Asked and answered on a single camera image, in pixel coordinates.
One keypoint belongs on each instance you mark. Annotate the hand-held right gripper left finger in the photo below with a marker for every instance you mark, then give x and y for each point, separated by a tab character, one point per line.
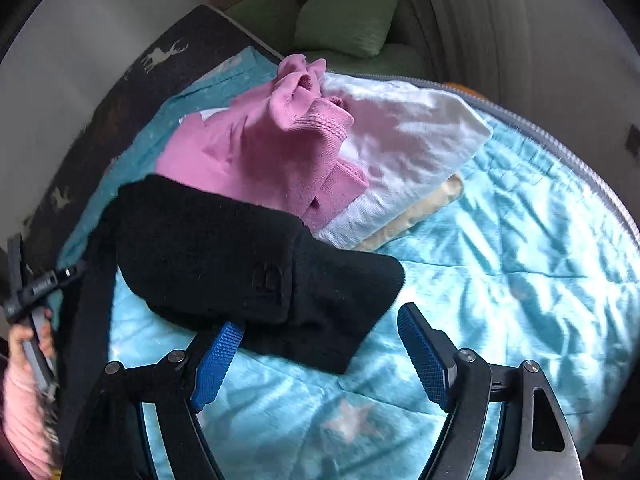
218	366

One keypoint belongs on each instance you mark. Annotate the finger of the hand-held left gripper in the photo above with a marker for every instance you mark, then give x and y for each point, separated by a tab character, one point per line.
42	287

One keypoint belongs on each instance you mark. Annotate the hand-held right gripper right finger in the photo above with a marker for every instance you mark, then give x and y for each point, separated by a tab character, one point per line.
425	360

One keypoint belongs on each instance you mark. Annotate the black knit sweater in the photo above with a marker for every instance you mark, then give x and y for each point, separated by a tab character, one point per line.
200	250

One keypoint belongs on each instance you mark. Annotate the person's left forearm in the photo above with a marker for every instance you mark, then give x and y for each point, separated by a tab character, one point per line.
25	410

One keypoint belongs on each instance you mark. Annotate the person's left hand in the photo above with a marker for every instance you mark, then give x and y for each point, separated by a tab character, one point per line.
21	342

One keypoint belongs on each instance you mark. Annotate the turquoise star quilt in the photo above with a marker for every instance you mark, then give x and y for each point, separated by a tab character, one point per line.
500	270

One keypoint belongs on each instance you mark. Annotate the cream garment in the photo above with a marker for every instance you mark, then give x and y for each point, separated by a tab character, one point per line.
430	205

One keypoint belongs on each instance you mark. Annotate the dark deer print blanket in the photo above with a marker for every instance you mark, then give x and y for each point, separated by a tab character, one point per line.
125	95

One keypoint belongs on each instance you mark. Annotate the pink garment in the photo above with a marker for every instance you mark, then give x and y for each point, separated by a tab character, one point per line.
225	150

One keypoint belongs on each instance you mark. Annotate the white garment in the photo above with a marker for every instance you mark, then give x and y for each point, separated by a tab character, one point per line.
410	135

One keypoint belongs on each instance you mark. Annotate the flat green cushion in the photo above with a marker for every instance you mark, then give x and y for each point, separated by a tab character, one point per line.
390	60

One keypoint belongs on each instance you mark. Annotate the grey pleated curtain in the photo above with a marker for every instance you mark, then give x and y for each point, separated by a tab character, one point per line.
450	15

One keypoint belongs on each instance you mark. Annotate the small green pillow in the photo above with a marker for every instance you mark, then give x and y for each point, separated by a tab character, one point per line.
265	15

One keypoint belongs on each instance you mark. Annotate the large green pillow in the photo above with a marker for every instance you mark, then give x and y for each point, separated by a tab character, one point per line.
345	15

